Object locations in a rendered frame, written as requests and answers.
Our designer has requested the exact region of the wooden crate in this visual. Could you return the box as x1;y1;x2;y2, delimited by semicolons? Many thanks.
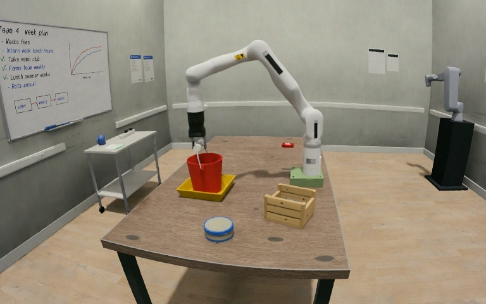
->
265;183;316;229

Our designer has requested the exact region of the yellow square tray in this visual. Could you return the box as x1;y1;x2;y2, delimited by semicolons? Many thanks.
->
177;174;235;201

